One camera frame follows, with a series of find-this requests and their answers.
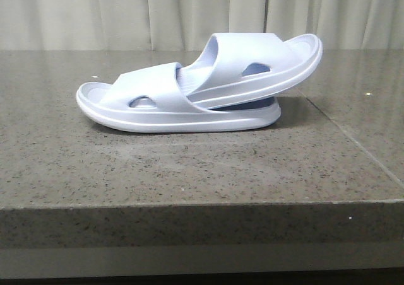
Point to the light blue slipper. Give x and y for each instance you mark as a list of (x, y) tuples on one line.
[(236, 68), (150, 100)]

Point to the beige curtain backdrop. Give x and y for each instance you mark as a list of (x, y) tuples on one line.
[(187, 24)]

